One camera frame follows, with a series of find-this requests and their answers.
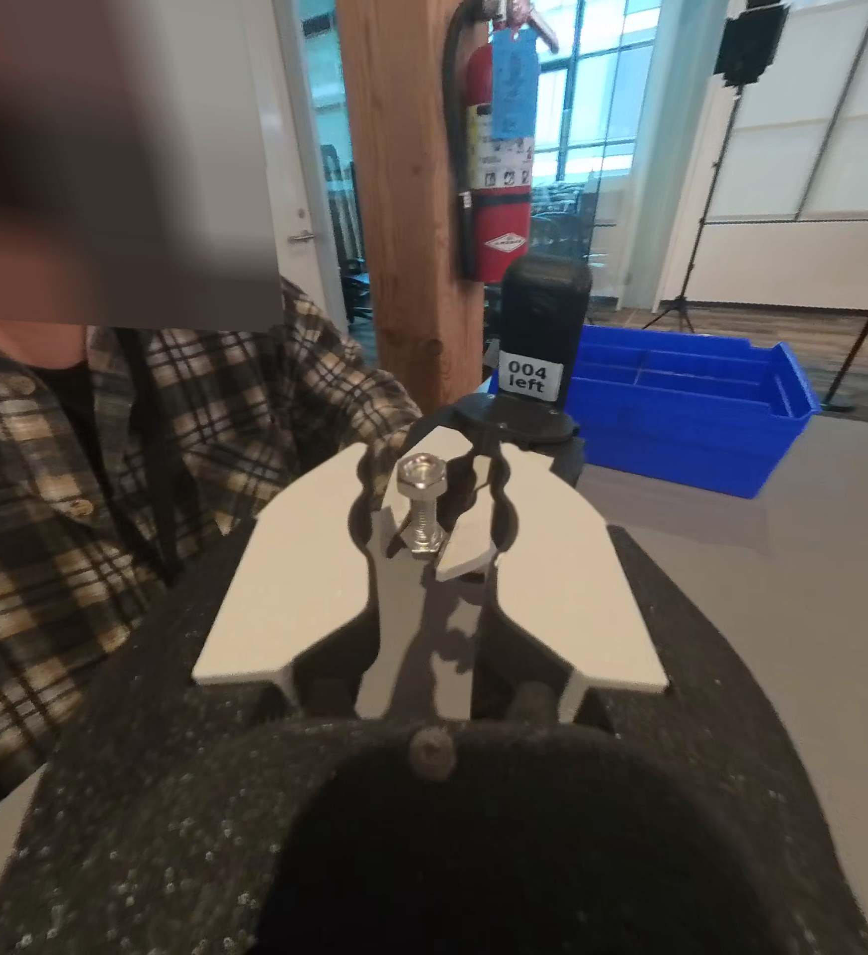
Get person's left forearm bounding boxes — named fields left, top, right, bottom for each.
left=285, top=280, right=426, bottom=478

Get blue paper tag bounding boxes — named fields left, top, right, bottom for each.
left=490, top=26, right=539, bottom=140

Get silver hex bolt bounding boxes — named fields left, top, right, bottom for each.
left=394, top=452, right=450, bottom=542

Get white door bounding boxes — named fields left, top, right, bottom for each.
left=244, top=0, right=331, bottom=329

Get blue plastic bin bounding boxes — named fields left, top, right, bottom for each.
left=553, top=322, right=823, bottom=499

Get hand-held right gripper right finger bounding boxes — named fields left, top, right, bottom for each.
left=490, top=446, right=671, bottom=726

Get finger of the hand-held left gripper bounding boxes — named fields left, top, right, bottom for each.
left=433, top=451, right=517, bottom=584
left=369, top=425, right=474, bottom=561

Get wooden post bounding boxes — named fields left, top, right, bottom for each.
left=336, top=0, right=495, bottom=411

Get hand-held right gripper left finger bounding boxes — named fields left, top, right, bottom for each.
left=190, top=440, right=383, bottom=713

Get red fire extinguisher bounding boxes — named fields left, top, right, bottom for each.
left=441, top=0, right=562, bottom=285

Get black light stand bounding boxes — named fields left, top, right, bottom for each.
left=643, top=0, right=790, bottom=334

